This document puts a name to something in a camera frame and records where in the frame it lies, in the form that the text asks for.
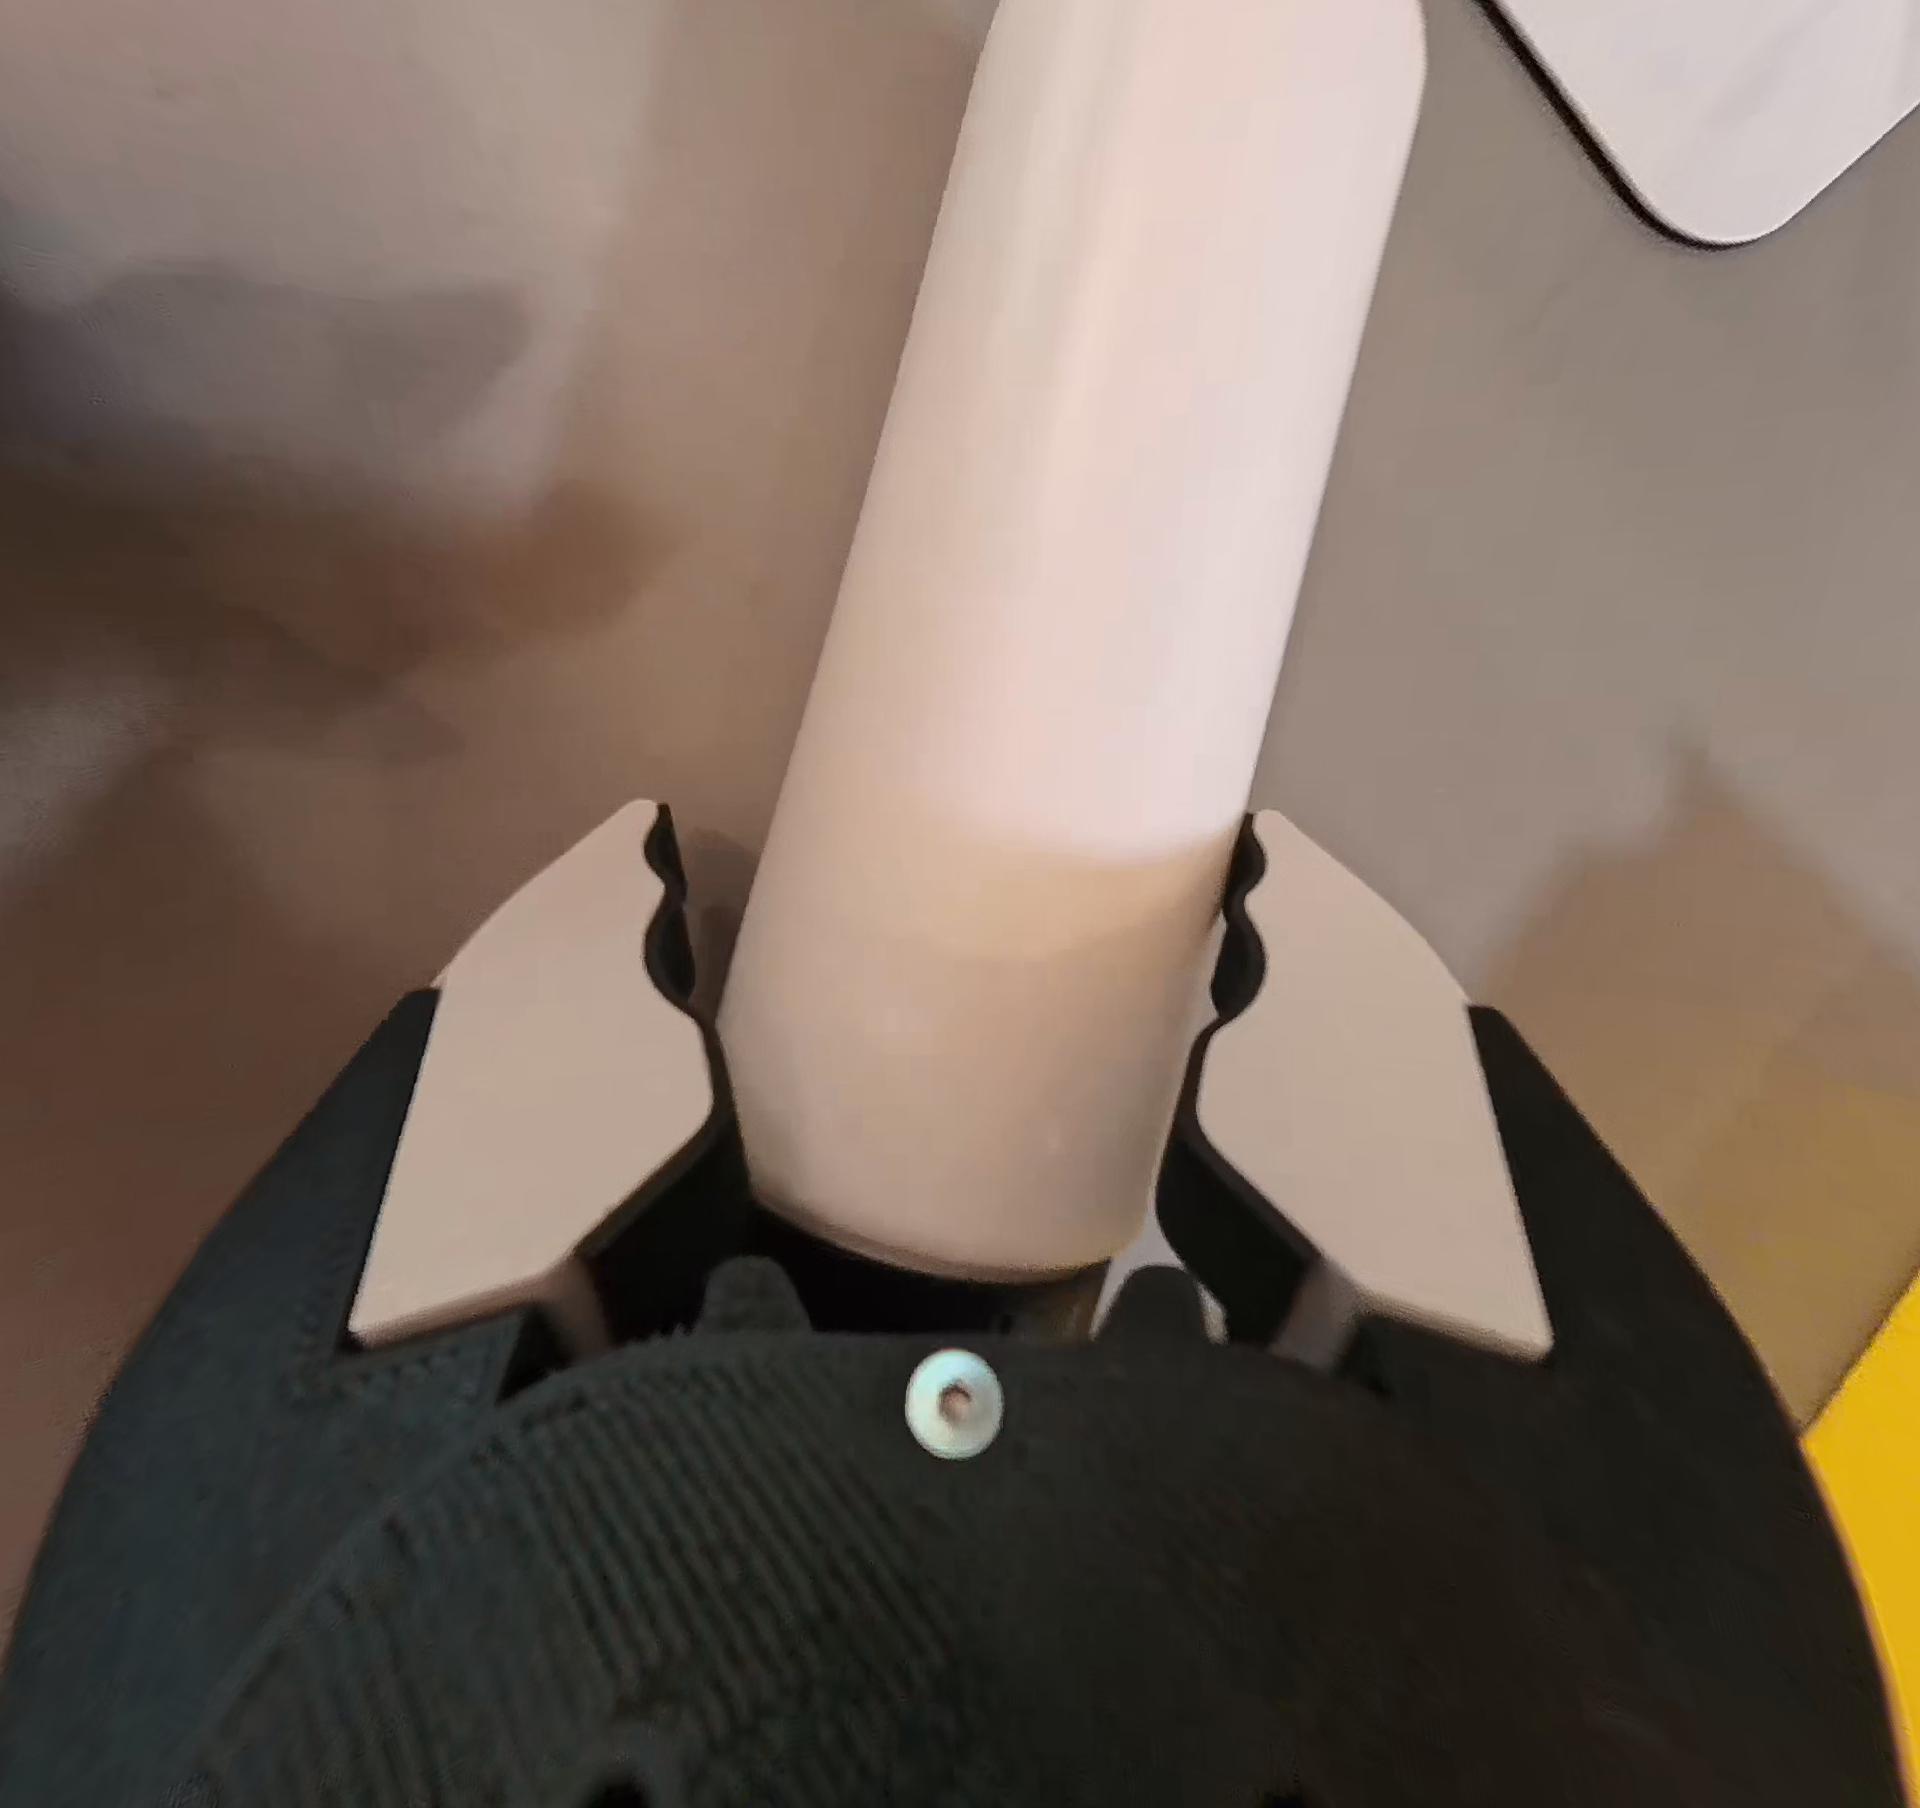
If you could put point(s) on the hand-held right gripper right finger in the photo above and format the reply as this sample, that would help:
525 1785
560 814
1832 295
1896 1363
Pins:
1365 1088

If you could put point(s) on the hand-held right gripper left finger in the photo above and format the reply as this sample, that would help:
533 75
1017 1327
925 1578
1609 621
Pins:
554 1058

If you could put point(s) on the white water bottle black cap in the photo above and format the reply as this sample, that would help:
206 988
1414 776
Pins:
1110 487

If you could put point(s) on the yellow plastic bin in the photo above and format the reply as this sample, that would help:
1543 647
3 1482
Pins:
1874 1538

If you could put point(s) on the white metal book stand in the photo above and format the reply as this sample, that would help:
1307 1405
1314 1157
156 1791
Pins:
1681 38

